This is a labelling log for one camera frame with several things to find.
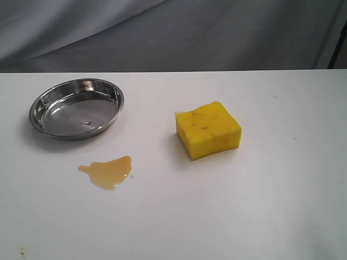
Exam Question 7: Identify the yellow sponge block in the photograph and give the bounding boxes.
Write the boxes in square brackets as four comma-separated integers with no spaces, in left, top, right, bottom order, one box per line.
[175,101,242,160]

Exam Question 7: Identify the amber liquid spill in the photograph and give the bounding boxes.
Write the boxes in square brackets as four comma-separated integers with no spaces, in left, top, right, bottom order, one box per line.
[78,156,132,191]

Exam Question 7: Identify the round steel dish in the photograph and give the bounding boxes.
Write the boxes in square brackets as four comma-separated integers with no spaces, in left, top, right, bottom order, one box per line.
[29,79,125,140]

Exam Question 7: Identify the grey backdrop cloth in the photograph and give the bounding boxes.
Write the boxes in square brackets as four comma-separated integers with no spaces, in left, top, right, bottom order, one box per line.
[1,1,346,73]

